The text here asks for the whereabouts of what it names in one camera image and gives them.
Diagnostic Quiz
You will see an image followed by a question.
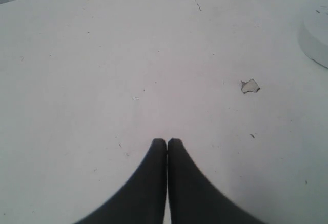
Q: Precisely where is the white desk lamp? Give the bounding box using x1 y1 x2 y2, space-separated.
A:
298 0 327 68

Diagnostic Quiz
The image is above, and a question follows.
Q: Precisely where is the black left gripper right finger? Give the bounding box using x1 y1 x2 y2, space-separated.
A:
167 138 262 223

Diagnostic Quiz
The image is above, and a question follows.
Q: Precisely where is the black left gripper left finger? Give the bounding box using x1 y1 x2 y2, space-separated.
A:
78 138 167 223

